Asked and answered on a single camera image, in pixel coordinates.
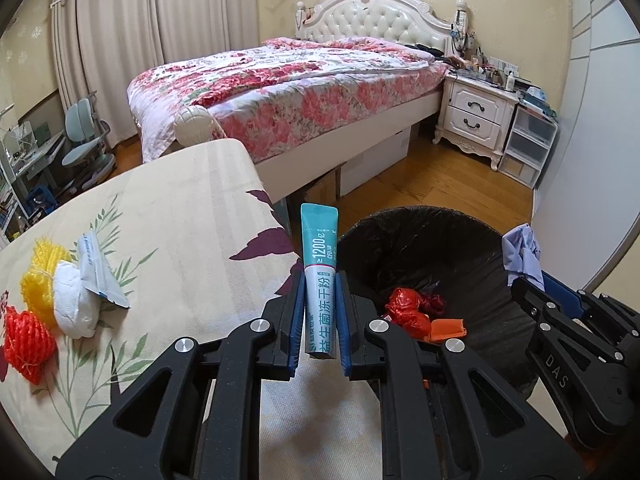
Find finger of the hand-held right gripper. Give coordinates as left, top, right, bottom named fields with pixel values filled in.
left=510, top=276, right=581, bottom=341
left=542, top=270, right=640, bottom=346

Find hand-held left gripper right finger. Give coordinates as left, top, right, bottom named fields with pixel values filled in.
left=334, top=271, right=583, bottom=480

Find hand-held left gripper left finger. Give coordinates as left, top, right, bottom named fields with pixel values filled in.
left=55, top=272, right=307, bottom=480

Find lavender cloth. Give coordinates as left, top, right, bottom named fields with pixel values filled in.
left=501, top=222, right=545, bottom=288

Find teal and white sachet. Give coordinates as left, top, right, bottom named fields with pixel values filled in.
left=300, top=202, right=341, bottom=361

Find bin with black liner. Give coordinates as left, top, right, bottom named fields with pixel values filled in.
left=336, top=205, right=548, bottom=403

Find orange plastic bag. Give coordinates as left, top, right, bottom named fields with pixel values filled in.
left=429, top=318, right=469, bottom=344

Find brown cardboard box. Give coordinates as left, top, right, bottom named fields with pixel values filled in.
left=305, top=170, right=341, bottom=206

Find clear plastic drawer unit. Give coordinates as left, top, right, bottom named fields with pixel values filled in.
left=497, top=102, right=558, bottom=191

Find white storage box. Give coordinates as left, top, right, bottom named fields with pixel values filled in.
left=340, top=127, right=412, bottom=196

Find white wardrobe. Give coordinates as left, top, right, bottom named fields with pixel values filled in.
left=532, top=0, right=640, bottom=306

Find white nightstand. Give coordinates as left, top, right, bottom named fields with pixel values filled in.
left=432, top=74, right=521, bottom=172

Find silver foil packet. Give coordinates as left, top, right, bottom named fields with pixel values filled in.
left=76, top=230, right=131, bottom=308

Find white crumpled tissue ball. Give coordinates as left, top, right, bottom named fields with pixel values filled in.
left=52, top=259, right=103, bottom=339

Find cluster of small cosmetic bottles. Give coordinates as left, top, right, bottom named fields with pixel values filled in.
left=450, top=30, right=531, bottom=91

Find pink floral quilt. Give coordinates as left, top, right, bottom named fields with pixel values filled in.
left=126, top=37, right=448, bottom=163

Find yellow foam net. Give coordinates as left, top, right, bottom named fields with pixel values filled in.
left=20, top=237, right=81, bottom=328

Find dark cloth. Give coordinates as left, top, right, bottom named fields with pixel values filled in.
left=404, top=42, right=446, bottom=58

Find red foam net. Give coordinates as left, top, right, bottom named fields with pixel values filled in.
left=4, top=307, right=57, bottom=386

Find blue storage crate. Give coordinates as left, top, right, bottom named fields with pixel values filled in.
left=27, top=187, right=58, bottom=216

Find pale blue desk chair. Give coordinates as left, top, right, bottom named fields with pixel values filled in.
left=62, top=91, right=117, bottom=193

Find white bed with tufted headboard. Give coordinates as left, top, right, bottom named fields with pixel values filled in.
left=127, top=0, right=468, bottom=206

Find white study desk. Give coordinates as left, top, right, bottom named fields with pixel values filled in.
left=0, top=122, right=68, bottom=216

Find white bookshelf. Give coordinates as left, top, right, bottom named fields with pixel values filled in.
left=0, top=160, right=28, bottom=246

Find beige curtains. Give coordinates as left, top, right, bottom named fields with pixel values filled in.
left=50, top=0, right=261, bottom=111

